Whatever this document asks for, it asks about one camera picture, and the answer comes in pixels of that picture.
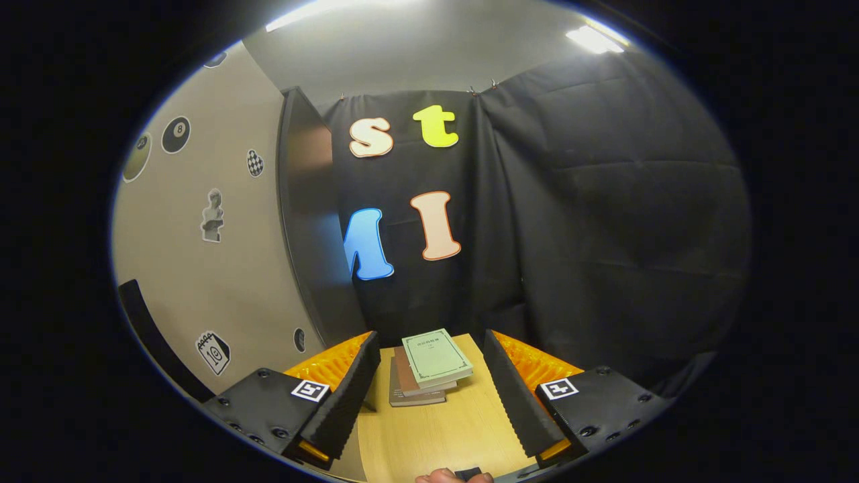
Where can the black backdrop cloth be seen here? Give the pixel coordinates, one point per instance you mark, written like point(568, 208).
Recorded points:
point(604, 201)

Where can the small ceiling light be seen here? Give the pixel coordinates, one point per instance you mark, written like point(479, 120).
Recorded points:
point(594, 39)

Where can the grey cabinet door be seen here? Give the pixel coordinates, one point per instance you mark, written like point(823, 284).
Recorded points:
point(221, 282)

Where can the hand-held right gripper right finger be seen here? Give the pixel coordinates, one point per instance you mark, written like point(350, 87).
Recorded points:
point(513, 402)

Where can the dark grey cabinet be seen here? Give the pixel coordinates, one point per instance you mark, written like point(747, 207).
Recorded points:
point(315, 235)

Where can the brown book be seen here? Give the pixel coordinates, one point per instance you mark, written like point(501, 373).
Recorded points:
point(406, 379)

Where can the green book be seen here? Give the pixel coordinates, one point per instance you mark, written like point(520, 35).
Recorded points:
point(436, 359)

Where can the long ceiling light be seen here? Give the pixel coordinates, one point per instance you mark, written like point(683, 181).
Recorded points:
point(322, 12)

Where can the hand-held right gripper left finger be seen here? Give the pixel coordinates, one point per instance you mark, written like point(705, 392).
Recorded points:
point(345, 396)

